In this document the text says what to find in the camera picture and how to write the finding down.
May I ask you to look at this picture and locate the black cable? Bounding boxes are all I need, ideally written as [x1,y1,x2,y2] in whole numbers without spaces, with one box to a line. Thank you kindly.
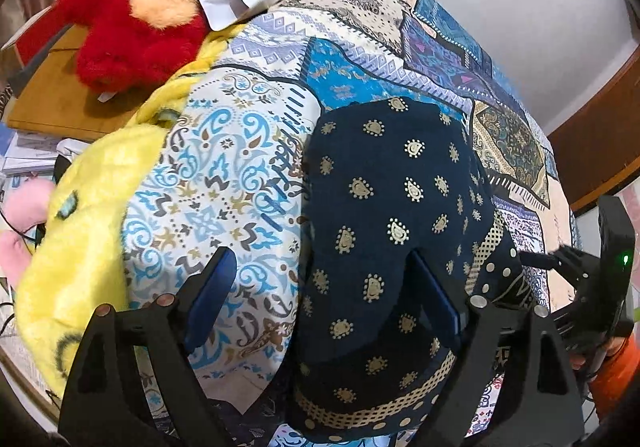
[0,207,51,343]

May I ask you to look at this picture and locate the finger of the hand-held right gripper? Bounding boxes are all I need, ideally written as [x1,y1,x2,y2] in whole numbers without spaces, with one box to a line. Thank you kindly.
[520,247,594,285]
[550,299,583,343]

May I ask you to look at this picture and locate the red flat board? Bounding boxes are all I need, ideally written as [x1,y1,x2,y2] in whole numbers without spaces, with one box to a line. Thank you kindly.
[15,7,71,68]

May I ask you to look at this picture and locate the red plush toy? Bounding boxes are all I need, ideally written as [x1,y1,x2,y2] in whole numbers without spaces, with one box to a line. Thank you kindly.
[50,0,211,93]

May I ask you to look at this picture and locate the brown wooden panel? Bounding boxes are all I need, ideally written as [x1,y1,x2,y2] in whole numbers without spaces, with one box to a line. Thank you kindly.
[545,40,640,213]

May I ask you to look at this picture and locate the yellow plush toy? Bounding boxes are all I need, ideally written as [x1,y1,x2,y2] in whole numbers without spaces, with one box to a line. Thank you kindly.
[15,22,251,398]

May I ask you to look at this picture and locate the navy gold printed garment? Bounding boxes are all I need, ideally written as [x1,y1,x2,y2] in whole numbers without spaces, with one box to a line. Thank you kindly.
[287,97,541,445]

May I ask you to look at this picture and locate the patchwork printed bedsheet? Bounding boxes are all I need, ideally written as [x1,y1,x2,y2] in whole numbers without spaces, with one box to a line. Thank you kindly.
[120,0,581,447]

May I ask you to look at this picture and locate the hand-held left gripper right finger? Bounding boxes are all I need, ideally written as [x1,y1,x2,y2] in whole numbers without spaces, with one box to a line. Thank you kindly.
[395,249,583,447]

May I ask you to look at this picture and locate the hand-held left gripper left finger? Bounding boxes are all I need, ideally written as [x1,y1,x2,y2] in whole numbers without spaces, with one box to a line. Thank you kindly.
[57,247,238,447]

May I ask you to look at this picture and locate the person's right hand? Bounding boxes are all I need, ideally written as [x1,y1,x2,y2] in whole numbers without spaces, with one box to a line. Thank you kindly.
[570,349,608,383]

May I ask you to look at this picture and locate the stack of papers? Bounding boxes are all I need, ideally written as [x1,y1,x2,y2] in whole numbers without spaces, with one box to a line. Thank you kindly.
[0,120,96,178]

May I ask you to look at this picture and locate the pink plush toy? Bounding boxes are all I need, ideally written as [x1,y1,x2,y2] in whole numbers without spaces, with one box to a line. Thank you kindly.
[0,177,56,288]

